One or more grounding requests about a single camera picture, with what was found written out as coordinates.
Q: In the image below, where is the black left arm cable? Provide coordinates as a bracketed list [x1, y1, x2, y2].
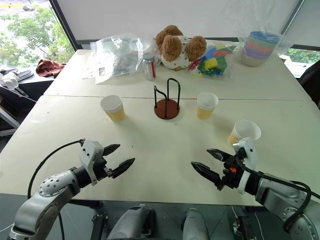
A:
[27, 140, 85, 240]

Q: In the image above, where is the grey rounded shape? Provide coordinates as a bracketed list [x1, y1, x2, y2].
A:
[182, 207, 210, 240]
[107, 204, 156, 240]

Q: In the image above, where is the clear plastic zip bag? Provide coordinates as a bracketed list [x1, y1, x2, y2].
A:
[89, 33, 145, 85]

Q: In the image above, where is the stack of colourful bowls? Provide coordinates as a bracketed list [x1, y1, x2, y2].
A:
[240, 30, 281, 67]

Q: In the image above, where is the black side table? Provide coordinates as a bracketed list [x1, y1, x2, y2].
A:
[0, 74, 55, 137]

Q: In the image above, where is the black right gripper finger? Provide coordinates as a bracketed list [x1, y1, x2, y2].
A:
[206, 148, 235, 164]
[190, 161, 224, 186]

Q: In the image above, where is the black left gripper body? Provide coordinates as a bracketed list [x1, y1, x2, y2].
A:
[92, 156, 114, 182]

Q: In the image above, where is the black window frame post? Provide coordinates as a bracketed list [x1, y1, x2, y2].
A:
[48, 0, 79, 53]

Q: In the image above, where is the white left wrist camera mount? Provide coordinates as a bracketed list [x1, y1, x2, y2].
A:
[79, 139, 105, 187]

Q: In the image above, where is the bag of colourful pieces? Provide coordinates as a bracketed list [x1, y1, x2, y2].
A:
[187, 41, 239, 81]

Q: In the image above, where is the small clear jar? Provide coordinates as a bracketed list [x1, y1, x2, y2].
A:
[142, 52, 157, 82]

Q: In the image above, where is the brown cup holder stand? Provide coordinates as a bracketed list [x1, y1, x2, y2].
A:
[153, 77, 182, 121]

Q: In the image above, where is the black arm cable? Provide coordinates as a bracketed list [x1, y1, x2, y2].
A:
[238, 149, 312, 232]
[27, 140, 85, 240]

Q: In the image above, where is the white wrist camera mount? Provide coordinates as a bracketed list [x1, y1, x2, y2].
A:
[232, 137, 259, 196]
[79, 139, 105, 187]

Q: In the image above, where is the clear plastic bowl bag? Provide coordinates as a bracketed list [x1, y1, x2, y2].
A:
[235, 23, 292, 69]

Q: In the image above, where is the black chair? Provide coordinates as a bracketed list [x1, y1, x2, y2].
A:
[298, 59, 320, 111]

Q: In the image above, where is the brown plush teddy bear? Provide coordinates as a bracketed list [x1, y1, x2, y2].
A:
[154, 24, 208, 72]

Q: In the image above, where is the yellow white paper cup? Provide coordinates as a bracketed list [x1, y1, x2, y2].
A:
[227, 119, 262, 147]
[196, 92, 220, 121]
[100, 94, 126, 123]

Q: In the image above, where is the black slipper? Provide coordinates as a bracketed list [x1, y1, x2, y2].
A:
[0, 68, 34, 81]

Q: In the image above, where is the red-brown cloth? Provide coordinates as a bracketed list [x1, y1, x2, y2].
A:
[35, 58, 67, 79]

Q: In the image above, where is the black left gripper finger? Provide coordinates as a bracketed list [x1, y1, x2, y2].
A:
[111, 157, 136, 180]
[103, 143, 122, 158]

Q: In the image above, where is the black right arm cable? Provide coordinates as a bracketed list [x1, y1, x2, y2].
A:
[238, 149, 312, 232]

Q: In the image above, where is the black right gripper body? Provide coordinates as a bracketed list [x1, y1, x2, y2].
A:
[215, 154, 245, 192]

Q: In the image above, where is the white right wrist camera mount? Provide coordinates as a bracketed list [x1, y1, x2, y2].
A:
[232, 137, 259, 196]

